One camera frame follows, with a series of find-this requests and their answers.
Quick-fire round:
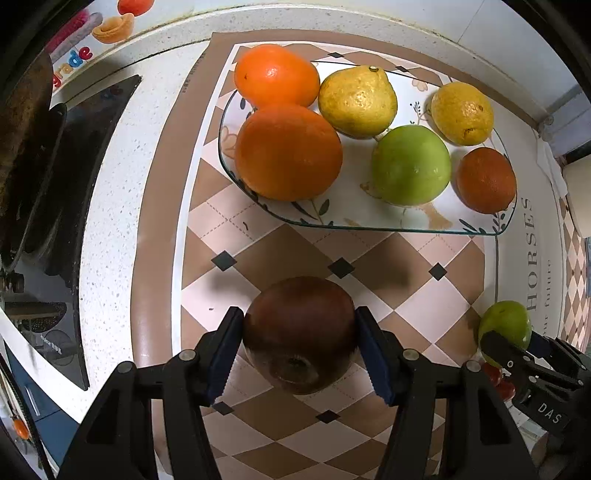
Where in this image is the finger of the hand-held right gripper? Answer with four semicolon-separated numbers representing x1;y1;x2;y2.
530;333;568;356
482;331;536;384

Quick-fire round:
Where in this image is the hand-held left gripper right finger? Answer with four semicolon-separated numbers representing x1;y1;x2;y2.
353;305;532;480

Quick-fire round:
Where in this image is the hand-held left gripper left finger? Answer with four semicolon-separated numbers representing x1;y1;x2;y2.
58;307;245;480

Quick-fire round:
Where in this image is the green apple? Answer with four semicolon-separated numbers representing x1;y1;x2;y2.
372;124;452;206
478;301;533;367

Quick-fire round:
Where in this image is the dark brown round fruit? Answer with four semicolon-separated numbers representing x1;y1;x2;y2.
242;276;360;396

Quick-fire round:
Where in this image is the floral oval plate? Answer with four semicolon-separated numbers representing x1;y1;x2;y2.
218;60;518;236

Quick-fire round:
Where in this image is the dark reddish orange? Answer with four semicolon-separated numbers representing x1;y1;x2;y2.
456;147;517;214

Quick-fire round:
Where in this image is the yellow lemon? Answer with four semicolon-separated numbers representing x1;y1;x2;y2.
431;82;495;146
318;66;399;139

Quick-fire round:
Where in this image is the checkered table mat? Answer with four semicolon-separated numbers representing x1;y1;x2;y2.
131;31;591;480

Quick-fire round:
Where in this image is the black induction cooktop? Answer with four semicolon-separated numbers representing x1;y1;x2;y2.
0;74;143;392

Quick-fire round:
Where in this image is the colourful wall sticker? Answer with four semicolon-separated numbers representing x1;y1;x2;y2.
44;0;155;95

